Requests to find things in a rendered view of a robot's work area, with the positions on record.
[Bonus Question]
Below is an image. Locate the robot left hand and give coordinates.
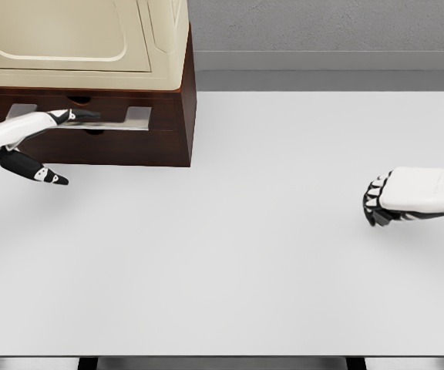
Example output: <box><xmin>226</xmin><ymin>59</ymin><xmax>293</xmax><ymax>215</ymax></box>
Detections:
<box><xmin>0</xmin><ymin>108</ymin><xmax>102</xmax><ymax>187</ymax></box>

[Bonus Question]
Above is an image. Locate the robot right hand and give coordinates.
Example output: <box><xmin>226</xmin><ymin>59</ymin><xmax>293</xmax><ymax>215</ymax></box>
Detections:
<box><xmin>361</xmin><ymin>166</ymin><xmax>444</xmax><ymax>227</ymax></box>

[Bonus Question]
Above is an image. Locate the silver metal drawer handle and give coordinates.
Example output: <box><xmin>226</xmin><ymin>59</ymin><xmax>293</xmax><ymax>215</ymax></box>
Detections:
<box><xmin>6</xmin><ymin>103</ymin><xmax>153</xmax><ymax>133</ymax></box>

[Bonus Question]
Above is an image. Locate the large cream switch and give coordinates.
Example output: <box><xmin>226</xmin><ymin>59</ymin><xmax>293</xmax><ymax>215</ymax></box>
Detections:
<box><xmin>0</xmin><ymin>0</ymin><xmax>190</xmax><ymax>93</ymax></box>

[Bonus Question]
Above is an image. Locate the dark brown wooden cabinet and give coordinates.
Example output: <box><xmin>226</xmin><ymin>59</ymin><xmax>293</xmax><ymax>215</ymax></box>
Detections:
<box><xmin>0</xmin><ymin>25</ymin><xmax>198</xmax><ymax>168</ymax></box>

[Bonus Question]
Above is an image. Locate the brown wooden drawer with handle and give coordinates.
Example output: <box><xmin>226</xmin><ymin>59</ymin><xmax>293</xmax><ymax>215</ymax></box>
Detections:
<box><xmin>0</xmin><ymin>93</ymin><xmax>181</xmax><ymax>131</ymax></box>

